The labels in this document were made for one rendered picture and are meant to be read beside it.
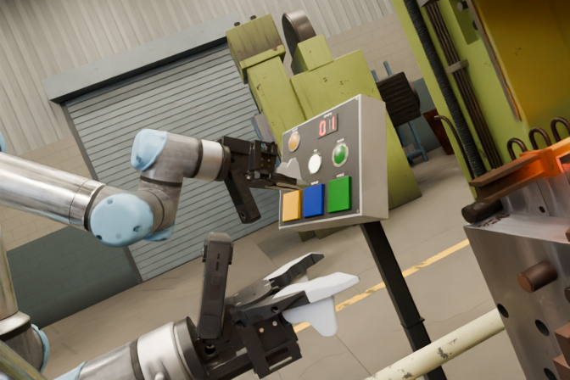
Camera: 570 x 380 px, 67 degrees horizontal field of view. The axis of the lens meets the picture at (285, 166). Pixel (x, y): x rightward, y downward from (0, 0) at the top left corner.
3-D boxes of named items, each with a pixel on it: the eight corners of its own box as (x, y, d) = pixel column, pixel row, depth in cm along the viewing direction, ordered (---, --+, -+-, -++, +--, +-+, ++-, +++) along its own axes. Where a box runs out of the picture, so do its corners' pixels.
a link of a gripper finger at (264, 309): (321, 291, 47) (258, 307, 51) (315, 276, 47) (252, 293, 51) (305, 313, 43) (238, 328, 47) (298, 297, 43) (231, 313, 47)
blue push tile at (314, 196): (320, 214, 102) (321, 183, 104) (303, 217, 108) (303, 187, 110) (326, 215, 103) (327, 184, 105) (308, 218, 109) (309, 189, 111)
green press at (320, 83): (312, 248, 509) (215, 19, 502) (292, 237, 630) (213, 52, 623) (466, 175, 548) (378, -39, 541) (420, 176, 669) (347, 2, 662)
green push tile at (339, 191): (348, 208, 94) (348, 175, 95) (327, 213, 100) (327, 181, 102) (355, 209, 94) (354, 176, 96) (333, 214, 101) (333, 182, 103)
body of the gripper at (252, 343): (295, 332, 55) (207, 377, 53) (269, 270, 55) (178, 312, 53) (309, 355, 47) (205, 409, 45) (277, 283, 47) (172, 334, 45)
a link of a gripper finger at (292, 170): (315, 161, 92) (279, 153, 88) (315, 188, 91) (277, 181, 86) (307, 164, 95) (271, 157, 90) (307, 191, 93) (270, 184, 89)
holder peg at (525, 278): (535, 296, 54) (528, 276, 54) (520, 290, 56) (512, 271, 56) (561, 282, 54) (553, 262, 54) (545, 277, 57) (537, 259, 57)
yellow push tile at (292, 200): (297, 219, 110) (298, 189, 112) (281, 221, 116) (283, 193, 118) (303, 219, 111) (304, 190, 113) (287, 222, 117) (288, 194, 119)
